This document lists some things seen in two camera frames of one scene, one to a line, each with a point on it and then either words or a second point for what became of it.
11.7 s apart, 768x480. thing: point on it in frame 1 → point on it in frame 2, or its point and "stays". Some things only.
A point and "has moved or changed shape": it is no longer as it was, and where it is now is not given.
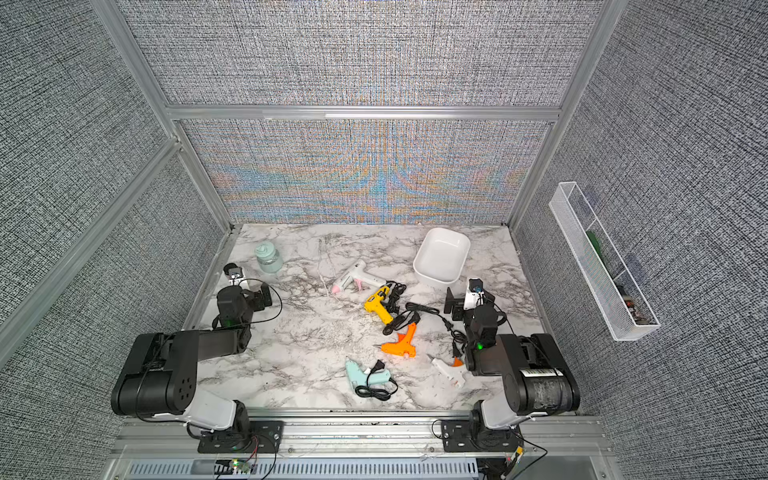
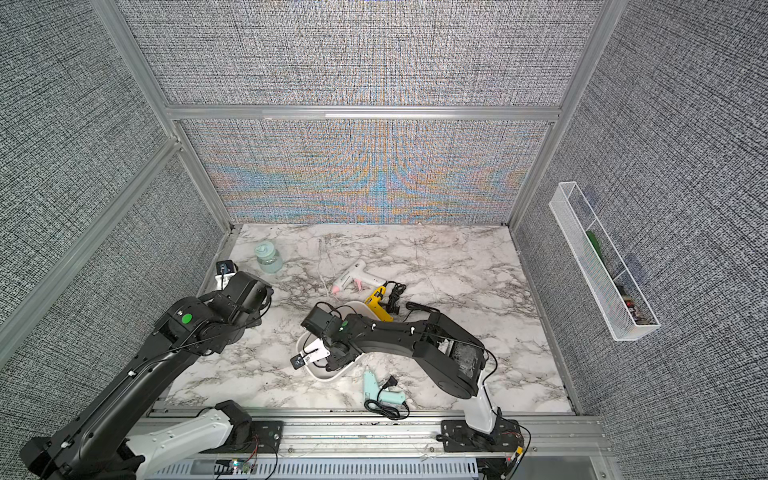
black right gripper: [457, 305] → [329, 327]
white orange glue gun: [453, 371] has moved or changed shape
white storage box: [441, 257] → [311, 347]
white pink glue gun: [358, 276] stays
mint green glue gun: [357, 377] → [390, 404]
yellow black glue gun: [374, 304] stays
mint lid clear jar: [269, 258] stays
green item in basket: [598, 249] stays
